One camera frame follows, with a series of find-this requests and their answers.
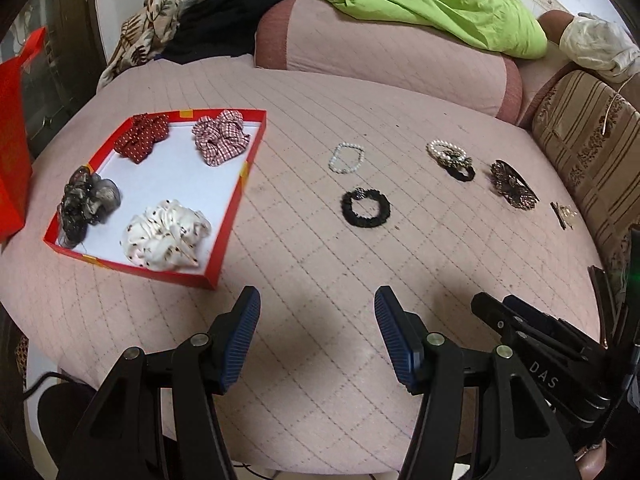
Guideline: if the brown striped cushion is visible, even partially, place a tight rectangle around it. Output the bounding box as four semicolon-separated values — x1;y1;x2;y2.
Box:
531;69;640;271

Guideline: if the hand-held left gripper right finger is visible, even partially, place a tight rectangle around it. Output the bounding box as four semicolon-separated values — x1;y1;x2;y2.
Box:
374;285;583;480

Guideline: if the white cloth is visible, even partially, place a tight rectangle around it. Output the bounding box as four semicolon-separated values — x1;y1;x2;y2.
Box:
559;12;640;83

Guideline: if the brown hair claw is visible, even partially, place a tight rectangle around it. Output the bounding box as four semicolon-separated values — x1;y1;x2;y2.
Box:
490;159;541;209

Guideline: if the dark round stool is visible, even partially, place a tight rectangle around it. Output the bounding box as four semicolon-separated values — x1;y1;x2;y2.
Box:
37;381;101;466

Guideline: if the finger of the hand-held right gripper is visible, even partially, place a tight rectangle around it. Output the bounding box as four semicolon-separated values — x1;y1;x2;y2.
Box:
471;292;611;426
502;295;601;381

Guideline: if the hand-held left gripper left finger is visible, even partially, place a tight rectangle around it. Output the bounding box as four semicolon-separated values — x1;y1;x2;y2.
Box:
55;285;262;480

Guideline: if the wooden door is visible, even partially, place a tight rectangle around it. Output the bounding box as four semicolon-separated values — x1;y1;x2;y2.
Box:
30;0;108;153

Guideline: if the pink bolster pillow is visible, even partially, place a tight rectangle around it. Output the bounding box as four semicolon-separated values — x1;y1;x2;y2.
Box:
254;0;523;123

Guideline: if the grey sheer scrunchie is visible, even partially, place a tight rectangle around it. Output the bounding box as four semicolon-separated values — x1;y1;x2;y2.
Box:
57;166;122;249

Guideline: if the red shallow cardboard box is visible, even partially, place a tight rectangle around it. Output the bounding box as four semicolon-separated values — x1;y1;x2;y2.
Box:
43;108;268;290

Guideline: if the red tote bag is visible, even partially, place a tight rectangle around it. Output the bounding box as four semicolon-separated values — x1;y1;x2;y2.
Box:
0;26;47;243

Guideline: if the white dotted scrunchie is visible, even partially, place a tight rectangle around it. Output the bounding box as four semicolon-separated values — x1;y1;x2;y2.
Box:
121;200;213;268

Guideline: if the black cable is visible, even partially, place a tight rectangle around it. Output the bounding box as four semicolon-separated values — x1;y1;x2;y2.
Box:
20;370;96;403

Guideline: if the black cloth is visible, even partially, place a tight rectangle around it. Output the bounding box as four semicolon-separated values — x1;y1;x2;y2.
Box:
162;0;301;66

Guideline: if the red dotted scrunchie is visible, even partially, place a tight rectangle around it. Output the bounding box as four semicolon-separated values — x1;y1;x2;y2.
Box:
113;113;171;163

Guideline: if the pearl and black hair tie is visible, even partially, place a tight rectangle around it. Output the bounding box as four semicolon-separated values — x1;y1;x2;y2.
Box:
426;139;477;182

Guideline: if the black scrunchie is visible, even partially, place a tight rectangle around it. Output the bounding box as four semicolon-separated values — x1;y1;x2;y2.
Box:
341;187;391;229

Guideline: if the red plaid scrunchie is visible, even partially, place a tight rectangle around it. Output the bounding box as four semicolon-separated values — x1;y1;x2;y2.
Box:
192;109;251;167

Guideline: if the leopard print item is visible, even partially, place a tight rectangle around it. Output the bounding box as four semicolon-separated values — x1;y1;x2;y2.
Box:
15;336;31;378

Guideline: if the white pearl bracelet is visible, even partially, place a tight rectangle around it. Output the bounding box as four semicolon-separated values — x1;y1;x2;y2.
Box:
328;142;365;176

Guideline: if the small gold hair clip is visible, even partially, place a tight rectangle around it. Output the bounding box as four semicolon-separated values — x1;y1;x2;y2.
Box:
550;201;578;231

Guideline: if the green blanket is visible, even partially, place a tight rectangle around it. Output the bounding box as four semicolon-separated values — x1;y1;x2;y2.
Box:
307;0;548;58

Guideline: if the leaf print cloth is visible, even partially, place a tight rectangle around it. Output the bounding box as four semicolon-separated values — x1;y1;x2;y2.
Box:
96;0;190;91

